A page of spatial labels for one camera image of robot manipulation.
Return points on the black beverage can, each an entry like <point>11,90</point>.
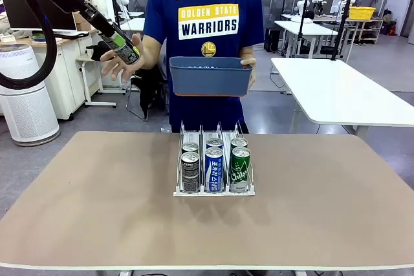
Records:
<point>124,51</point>
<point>190,147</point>
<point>190,172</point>

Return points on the person's left forearm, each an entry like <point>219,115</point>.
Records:
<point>247,51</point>

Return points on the person's right forearm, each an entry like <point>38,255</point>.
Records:
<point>152,53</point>

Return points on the clear white can dispenser rack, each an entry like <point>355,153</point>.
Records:
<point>213,194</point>

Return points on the person's right hand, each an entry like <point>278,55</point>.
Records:
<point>123,70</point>

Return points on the person's left hand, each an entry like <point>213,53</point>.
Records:
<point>252,66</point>

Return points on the brown cardboard box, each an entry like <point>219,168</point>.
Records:
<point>82,25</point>

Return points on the black cap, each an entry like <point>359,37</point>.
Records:
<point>93,51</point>

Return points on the yellow plastic basket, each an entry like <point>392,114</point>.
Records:
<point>362,13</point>

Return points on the small white rolling table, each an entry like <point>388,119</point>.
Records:
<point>81,59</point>

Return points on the wooden shelf table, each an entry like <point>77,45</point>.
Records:
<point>372,28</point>

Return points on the red fire extinguisher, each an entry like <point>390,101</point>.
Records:
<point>391,27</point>

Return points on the white desk cabinet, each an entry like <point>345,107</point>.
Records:
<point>68,72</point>

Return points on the person in blue shirt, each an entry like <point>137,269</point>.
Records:
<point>161,14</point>

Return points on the green dish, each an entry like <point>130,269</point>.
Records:
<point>38,37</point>

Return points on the black tripod stand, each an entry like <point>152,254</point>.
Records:
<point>333,52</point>

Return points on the dark jacket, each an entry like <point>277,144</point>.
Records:
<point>148,95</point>

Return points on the black computer monitor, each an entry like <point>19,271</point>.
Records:
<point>16,14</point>

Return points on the black computer tower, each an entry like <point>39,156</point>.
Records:
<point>273,39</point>

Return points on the white air purifier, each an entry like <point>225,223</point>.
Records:
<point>26,101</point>

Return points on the large white side table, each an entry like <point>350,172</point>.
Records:
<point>339,95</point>

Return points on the blue Pocari Sweat can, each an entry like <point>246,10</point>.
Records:
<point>214,143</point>
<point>213,172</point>

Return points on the green Chilsung can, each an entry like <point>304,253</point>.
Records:
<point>239,143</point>
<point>240,172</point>

